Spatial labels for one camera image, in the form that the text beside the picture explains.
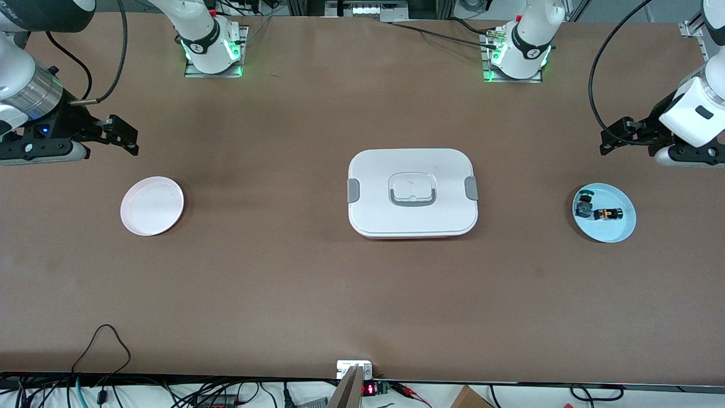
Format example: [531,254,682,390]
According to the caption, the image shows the white lunch box grey clips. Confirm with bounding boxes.
[347,148,479,240]

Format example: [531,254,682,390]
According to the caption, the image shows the brown cardboard box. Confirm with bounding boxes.
[450,385,493,408]

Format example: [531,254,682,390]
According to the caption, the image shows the white round plate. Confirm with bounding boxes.
[120,176,185,236]

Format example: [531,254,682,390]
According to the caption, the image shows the light blue round plate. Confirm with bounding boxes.
[572,182,637,244]

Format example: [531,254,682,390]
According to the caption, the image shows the black power strip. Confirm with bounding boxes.
[193,394,241,408]

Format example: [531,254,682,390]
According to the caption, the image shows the white mounting plate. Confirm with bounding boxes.
[336,360,373,379]

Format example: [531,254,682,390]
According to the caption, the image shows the red alligator clip lead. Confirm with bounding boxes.
[391,382,434,408]

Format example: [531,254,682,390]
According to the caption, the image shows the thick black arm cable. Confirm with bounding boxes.
[70,0,129,107]
[588,0,675,147]

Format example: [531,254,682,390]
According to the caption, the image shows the aluminium profile bracket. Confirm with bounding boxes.
[679,6,714,66]

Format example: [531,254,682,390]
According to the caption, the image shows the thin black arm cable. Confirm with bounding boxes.
[45,31,93,101]

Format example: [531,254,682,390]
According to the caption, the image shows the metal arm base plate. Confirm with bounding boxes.
[481,31,544,84]
[184,25,250,79]

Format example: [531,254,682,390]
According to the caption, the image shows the thin black looped cable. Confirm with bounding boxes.
[71,324,132,375]

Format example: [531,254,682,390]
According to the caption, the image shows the black cable across table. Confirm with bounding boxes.
[450,17,496,36]
[390,22,505,50]

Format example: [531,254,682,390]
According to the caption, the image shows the aluminium equipment frame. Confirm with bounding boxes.
[289,0,454,22]

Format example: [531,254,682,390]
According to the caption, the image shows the aluminium camera bar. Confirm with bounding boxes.
[327,365,363,408]

